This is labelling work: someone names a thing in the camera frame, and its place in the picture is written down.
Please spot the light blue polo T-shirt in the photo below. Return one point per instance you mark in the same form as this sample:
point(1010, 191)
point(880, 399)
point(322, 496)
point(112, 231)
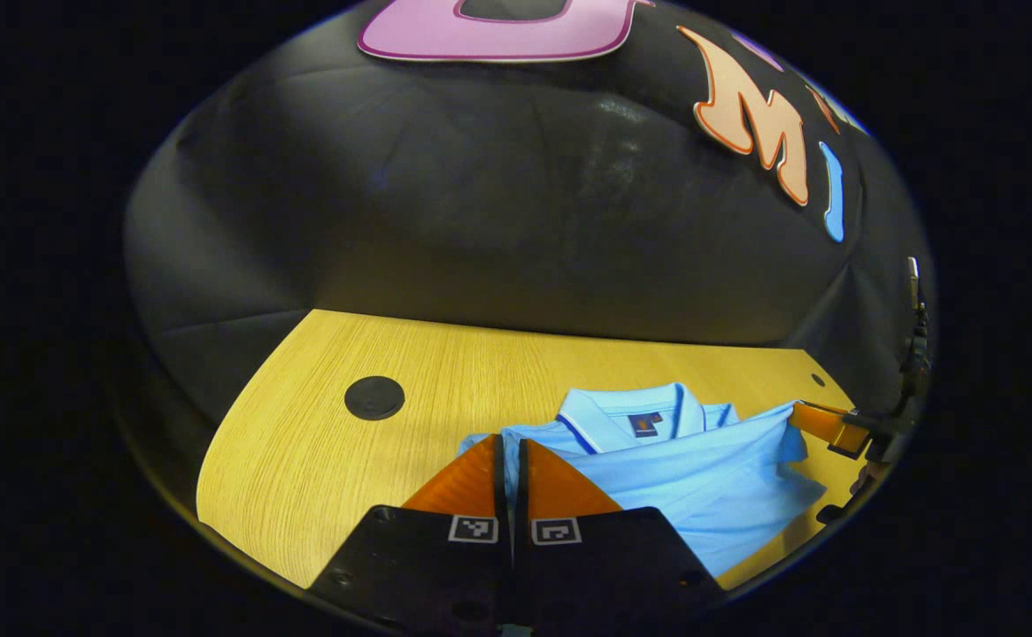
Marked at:
point(702, 478)

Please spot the black backdrop cloth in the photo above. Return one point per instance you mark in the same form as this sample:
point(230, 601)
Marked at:
point(481, 203)

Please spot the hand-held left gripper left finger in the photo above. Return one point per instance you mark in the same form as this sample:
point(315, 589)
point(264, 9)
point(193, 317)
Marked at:
point(427, 566)

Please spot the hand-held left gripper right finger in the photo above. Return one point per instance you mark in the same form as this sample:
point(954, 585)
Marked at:
point(604, 566)

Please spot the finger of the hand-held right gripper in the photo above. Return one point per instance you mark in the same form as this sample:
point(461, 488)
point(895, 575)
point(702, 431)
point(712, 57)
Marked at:
point(830, 426)

